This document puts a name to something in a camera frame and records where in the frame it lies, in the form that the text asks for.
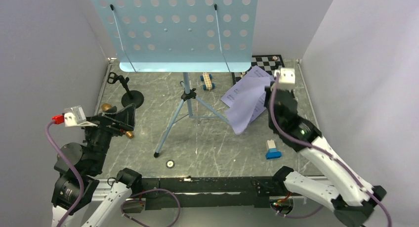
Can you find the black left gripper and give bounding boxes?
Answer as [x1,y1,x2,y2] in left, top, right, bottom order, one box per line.
[79,102,135,173]

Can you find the black microphone stand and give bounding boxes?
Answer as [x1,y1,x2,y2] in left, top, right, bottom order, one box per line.
[107,72,144,108]

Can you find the gold microphone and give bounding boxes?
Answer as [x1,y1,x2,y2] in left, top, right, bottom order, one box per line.
[101,103,134,139]

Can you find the light blue music stand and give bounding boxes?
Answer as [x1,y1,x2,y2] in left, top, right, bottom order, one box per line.
[85,0,260,159]

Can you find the sheet music page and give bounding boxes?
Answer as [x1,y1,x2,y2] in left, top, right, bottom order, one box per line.
[221,66,274,121]

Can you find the sheet music pages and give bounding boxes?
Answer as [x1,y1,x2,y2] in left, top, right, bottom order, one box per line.
[225,77,272,135]

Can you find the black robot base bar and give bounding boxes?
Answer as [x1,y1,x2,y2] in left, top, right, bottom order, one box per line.
[142,176,288,210]

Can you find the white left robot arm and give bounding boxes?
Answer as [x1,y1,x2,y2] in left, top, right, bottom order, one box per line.
[45,103,143,227]

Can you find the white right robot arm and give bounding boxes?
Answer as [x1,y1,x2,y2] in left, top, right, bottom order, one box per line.
[264,87,387,227]

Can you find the small round table insert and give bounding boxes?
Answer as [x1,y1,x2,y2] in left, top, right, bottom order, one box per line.
[166,160,175,169]

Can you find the blue white toy brick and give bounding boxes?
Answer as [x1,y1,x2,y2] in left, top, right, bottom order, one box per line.
[265,139,282,160]

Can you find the black white chessboard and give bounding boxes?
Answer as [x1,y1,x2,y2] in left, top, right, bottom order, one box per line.
[231,54,296,85]

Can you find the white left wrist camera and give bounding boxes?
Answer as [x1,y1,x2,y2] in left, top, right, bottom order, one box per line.
[52,106,98,127]

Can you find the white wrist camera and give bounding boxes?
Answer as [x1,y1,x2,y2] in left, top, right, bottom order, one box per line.
[274,68,295,87]
[52,106,98,127]

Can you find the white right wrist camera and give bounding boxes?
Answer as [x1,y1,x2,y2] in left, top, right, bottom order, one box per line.
[274,68,295,87]

